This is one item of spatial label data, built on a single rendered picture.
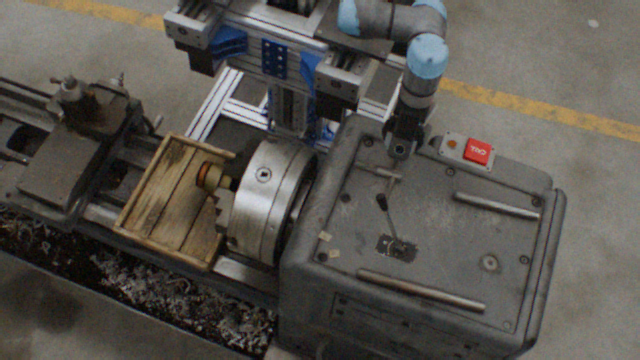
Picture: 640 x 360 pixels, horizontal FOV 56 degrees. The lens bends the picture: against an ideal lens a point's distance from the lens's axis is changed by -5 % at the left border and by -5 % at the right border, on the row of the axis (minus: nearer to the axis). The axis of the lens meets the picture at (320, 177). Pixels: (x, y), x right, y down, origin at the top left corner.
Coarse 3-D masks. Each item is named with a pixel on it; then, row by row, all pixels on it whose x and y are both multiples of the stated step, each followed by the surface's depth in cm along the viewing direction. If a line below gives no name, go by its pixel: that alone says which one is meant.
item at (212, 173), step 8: (200, 168) 162; (208, 168) 163; (216, 168) 162; (200, 176) 162; (208, 176) 161; (216, 176) 161; (224, 176) 162; (200, 184) 163; (208, 184) 161; (216, 184) 160; (224, 184) 162; (232, 184) 167; (208, 192) 164
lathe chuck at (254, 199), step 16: (272, 144) 155; (288, 144) 157; (256, 160) 150; (272, 160) 151; (288, 160) 151; (256, 176) 149; (272, 176) 149; (240, 192) 148; (256, 192) 148; (272, 192) 147; (240, 208) 148; (256, 208) 148; (240, 224) 150; (256, 224) 149; (240, 240) 152; (256, 240) 151; (256, 256) 156
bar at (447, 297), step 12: (360, 276) 134; (372, 276) 134; (384, 276) 134; (396, 288) 134; (408, 288) 133; (420, 288) 133; (444, 300) 133; (456, 300) 132; (468, 300) 132; (480, 312) 133
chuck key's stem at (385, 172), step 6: (360, 162) 148; (360, 168) 148; (366, 168) 148; (372, 168) 147; (378, 168) 147; (384, 168) 147; (378, 174) 147; (384, 174) 147; (390, 174) 146; (396, 174) 146; (402, 174) 146; (396, 180) 147
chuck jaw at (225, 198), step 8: (216, 192) 160; (224, 192) 161; (232, 192) 161; (216, 200) 161; (224, 200) 159; (232, 200) 159; (216, 208) 158; (224, 208) 158; (224, 216) 156; (216, 224) 155; (224, 224) 155; (224, 232) 156; (232, 240) 155
